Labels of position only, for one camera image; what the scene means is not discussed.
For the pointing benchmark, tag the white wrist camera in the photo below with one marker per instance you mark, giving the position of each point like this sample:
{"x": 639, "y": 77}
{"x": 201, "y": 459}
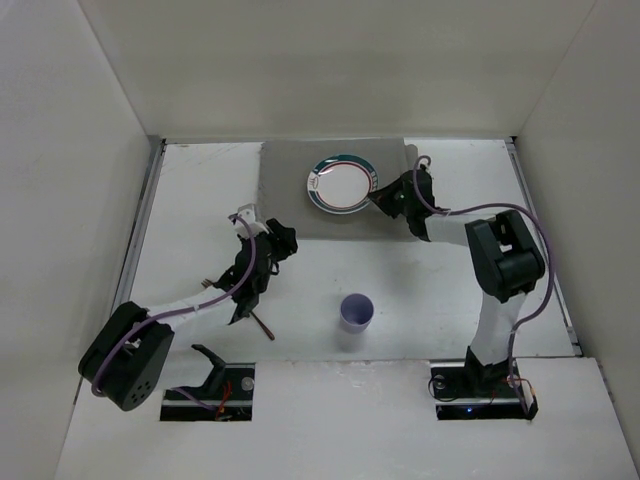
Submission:
{"x": 424, "y": 162}
{"x": 246, "y": 221}

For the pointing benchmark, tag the grey cloth placemat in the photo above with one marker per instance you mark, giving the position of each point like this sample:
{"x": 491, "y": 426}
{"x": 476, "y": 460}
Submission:
{"x": 282, "y": 187}

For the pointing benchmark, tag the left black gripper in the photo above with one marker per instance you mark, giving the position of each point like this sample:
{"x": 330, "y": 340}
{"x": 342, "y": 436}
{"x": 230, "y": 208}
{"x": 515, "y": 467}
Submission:
{"x": 245, "y": 297}

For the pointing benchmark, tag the brown wooden spoon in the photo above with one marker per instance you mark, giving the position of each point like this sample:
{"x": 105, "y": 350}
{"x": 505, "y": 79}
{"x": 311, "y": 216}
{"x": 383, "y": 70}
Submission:
{"x": 270, "y": 335}

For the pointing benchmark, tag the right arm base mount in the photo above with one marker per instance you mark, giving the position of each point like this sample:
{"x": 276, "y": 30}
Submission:
{"x": 502, "y": 398}

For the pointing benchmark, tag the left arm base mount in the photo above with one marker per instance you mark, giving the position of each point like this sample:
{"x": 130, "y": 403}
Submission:
{"x": 235, "y": 392}

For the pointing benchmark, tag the white plate with green rim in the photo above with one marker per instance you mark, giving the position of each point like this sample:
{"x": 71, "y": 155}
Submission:
{"x": 340, "y": 184}

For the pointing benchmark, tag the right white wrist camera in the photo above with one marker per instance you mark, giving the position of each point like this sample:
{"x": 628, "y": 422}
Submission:
{"x": 424, "y": 162}

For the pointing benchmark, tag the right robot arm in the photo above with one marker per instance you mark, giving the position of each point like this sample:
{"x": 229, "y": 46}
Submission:
{"x": 506, "y": 260}

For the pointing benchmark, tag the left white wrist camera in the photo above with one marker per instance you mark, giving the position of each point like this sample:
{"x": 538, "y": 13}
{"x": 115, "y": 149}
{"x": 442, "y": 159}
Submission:
{"x": 246, "y": 221}

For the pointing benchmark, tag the purple plastic cup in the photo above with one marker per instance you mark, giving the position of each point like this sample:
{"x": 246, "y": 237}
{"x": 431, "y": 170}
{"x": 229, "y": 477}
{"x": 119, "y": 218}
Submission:
{"x": 356, "y": 313}

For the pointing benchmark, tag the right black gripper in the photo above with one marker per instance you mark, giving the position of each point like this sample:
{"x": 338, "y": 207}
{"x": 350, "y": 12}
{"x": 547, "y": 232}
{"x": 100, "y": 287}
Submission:
{"x": 395, "y": 197}

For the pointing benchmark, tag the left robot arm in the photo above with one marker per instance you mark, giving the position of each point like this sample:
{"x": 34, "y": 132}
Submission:
{"x": 143, "y": 349}

